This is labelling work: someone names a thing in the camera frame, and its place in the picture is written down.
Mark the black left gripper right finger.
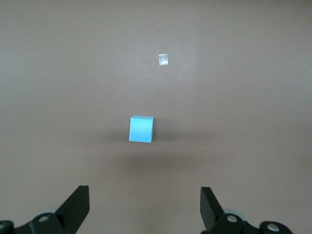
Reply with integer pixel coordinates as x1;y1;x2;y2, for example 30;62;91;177
200;187;293;234

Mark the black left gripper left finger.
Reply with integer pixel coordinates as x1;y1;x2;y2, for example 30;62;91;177
0;185;90;234

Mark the light blue foam block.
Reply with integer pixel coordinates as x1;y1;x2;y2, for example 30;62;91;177
128;115;155;143

